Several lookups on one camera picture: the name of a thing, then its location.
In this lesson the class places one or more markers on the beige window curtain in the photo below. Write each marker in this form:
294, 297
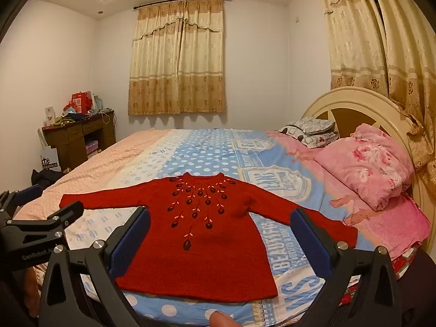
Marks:
177, 61

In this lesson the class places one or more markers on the red gift bag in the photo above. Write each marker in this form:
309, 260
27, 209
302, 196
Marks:
81, 102

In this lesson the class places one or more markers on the dark wooden desk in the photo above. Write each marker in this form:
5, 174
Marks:
73, 136

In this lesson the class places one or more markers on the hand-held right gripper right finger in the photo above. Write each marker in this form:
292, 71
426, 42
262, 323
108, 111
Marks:
308, 236

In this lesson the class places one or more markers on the blue printed bed sheet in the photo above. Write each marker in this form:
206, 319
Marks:
211, 150

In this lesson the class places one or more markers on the cream wooden headboard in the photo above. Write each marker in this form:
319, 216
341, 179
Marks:
391, 109

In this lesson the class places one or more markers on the pink towel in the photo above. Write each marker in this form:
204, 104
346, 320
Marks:
398, 228

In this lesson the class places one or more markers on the red floral cloth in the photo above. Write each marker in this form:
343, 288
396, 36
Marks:
405, 267

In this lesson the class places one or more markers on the grey patterned pillow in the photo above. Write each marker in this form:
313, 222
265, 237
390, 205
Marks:
313, 129

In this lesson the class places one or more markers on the black bag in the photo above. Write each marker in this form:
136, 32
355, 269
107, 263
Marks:
46, 179

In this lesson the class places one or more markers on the pink floral quilt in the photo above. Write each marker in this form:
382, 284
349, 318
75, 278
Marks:
364, 163

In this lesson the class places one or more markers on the white card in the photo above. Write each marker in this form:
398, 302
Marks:
50, 115

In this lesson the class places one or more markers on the beige floral long curtain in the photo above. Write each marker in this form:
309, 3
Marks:
391, 47

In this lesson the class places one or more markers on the dark curtain rod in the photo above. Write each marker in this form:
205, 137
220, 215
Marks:
150, 4

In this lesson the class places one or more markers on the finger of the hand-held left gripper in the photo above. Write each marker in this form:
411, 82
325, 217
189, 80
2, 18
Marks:
66, 211
30, 192

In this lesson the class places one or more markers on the red knitted embroidered sweater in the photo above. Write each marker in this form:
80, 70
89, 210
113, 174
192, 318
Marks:
204, 245

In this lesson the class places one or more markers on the white paper bag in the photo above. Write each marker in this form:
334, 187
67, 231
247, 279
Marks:
50, 158

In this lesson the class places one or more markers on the person's right hand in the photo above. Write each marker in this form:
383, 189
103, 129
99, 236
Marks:
221, 320

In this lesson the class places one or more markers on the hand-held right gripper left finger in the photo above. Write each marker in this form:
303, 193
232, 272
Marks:
133, 233

